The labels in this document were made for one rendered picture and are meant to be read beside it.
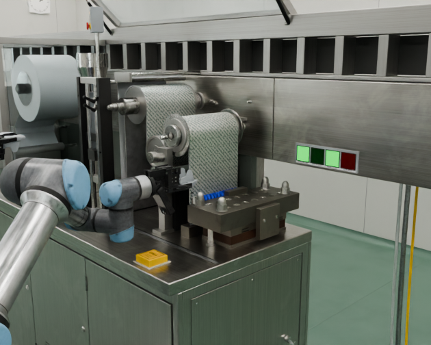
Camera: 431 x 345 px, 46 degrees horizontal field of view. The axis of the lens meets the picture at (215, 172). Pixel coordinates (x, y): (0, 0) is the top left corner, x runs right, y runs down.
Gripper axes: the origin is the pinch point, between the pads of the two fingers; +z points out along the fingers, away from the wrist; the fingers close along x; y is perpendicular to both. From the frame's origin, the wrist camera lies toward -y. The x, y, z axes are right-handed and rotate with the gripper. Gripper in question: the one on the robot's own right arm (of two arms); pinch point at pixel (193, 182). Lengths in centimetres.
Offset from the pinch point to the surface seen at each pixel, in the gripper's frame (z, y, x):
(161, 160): -7.5, 7.6, 8.0
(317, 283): 162, -109, 59
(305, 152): 29.4, 10.0, -25.0
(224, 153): 14.7, 8.3, -0.3
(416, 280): 216, -109, 14
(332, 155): 29.4, 10.5, -35.8
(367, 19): 31, 53, -45
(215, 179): 10.3, -0.4, -0.2
